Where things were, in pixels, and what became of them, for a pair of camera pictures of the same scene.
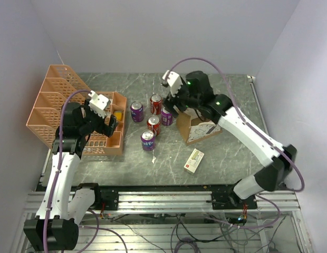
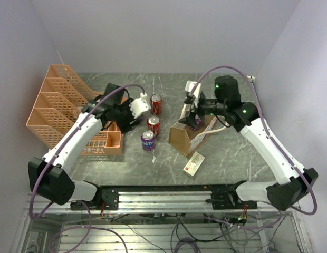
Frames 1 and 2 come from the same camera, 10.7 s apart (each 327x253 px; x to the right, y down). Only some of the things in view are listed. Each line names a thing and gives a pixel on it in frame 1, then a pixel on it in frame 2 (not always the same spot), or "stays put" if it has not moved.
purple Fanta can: x=166 y=116 → x=198 y=120
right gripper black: x=167 y=104 → x=190 y=120
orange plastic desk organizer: x=108 y=110 stays put
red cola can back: x=156 y=104 stays put
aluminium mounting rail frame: x=183 y=218 stays put
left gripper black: x=103 y=128 → x=127 y=126
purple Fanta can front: x=148 y=140 stays put
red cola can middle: x=153 y=122 stays put
